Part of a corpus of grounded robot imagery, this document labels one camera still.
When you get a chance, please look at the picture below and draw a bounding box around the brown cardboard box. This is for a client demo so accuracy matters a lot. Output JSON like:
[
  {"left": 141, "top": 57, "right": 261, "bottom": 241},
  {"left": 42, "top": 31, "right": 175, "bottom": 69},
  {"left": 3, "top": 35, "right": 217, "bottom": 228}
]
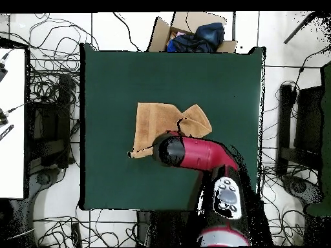
[{"left": 147, "top": 11, "right": 238, "bottom": 54}]

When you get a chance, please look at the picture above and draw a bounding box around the blue denim garment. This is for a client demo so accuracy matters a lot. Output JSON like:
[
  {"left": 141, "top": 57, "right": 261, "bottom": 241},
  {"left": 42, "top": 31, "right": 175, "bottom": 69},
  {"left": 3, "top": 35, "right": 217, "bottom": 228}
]
[{"left": 193, "top": 22, "right": 225, "bottom": 48}]

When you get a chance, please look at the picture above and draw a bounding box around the pink garment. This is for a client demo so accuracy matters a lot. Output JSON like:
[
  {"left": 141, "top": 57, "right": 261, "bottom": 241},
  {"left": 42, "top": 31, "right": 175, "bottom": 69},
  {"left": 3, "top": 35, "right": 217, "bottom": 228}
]
[{"left": 169, "top": 30, "right": 186, "bottom": 41}]

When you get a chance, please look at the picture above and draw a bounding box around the black stand frame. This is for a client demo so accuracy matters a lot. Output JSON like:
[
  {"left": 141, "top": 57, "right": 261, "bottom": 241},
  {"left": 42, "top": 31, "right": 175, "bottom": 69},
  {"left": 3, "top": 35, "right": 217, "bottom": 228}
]
[
  {"left": 25, "top": 73, "right": 80, "bottom": 171},
  {"left": 275, "top": 83, "right": 325, "bottom": 178}
]

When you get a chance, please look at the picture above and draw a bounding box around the black power strip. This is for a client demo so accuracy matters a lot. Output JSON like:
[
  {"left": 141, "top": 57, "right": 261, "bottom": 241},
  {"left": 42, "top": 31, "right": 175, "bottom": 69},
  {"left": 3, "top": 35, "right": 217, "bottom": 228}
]
[{"left": 70, "top": 222, "right": 83, "bottom": 248}]

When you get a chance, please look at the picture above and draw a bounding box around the grey stand base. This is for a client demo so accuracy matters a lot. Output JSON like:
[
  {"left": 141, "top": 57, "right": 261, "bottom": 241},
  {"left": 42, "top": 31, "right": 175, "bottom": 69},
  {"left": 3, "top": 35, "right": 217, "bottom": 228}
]
[
  {"left": 29, "top": 166, "right": 61, "bottom": 192},
  {"left": 280, "top": 174, "right": 324, "bottom": 206}
]

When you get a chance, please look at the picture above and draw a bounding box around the white table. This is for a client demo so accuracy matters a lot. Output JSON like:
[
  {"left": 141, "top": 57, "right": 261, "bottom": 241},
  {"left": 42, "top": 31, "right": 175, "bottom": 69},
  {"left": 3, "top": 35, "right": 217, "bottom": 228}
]
[{"left": 0, "top": 47, "right": 27, "bottom": 200}]

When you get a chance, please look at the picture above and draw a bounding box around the dark green table cloth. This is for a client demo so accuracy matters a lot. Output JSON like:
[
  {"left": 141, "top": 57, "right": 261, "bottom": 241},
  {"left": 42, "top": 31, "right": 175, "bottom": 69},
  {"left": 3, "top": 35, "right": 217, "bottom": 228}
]
[{"left": 79, "top": 42, "right": 267, "bottom": 215}]

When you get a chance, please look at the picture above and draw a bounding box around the green covered side table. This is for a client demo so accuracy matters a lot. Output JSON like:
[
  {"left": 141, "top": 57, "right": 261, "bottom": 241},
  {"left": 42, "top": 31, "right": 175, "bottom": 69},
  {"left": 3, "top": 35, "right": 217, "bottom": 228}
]
[{"left": 304, "top": 60, "right": 331, "bottom": 218}]

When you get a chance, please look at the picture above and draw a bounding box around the black metal bar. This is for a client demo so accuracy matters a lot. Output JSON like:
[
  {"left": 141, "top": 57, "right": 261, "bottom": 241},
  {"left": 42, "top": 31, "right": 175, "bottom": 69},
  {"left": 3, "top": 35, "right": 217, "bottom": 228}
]
[{"left": 283, "top": 11, "right": 316, "bottom": 45}]

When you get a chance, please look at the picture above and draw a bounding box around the long black cable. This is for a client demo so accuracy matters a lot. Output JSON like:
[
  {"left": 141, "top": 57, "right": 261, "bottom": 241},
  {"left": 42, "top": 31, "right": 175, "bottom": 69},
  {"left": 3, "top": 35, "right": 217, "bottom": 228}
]
[{"left": 112, "top": 12, "right": 142, "bottom": 52}]

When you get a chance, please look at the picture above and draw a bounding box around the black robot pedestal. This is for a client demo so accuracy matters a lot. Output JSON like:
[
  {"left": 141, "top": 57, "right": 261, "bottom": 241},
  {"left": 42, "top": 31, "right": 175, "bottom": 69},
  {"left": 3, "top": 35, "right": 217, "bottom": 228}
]
[{"left": 136, "top": 209, "right": 187, "bottom": 247}]

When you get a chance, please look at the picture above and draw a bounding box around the black perforated strip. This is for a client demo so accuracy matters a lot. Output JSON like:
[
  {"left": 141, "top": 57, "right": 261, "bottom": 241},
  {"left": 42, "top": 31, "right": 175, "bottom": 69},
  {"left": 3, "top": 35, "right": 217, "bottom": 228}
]
[{"left": 0, "top": 124, "right": 14, "bottom": 141}]

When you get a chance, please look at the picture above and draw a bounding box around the black cable tangle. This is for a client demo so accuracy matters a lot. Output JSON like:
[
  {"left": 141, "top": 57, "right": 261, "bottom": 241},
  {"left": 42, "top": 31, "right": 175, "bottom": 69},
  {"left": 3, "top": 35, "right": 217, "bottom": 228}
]
[
  {"left": 0, "top": 12, "right": 145, "bottom": 248},
  {"left": 258, "top": 43, "right": 331, "bottom": 247}
]

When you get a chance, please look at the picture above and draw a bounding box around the dark navy garment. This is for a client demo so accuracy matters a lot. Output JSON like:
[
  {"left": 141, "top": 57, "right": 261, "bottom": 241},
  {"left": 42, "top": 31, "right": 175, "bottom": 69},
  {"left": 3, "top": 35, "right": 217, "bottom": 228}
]
[{"left": 166, "top": 32, "right": 219, "bottom": 54}]

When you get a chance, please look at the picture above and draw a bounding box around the black camera device with cable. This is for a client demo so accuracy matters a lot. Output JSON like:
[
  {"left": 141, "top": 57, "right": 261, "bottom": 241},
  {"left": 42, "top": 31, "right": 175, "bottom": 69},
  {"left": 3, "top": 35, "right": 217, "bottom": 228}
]
[
  {"left": 0, "top": 101, "right": 29, "bottom": 127},
  {"left": 0, "top": 48, "right": 14, "bottom": 82}
]

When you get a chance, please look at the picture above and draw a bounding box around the tan terry towel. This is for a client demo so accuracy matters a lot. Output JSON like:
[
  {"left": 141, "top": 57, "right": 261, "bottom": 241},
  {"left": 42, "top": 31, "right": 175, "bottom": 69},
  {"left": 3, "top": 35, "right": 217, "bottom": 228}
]
[{"left": 127, "top": 102, "right": 213, "bottom": 159}]

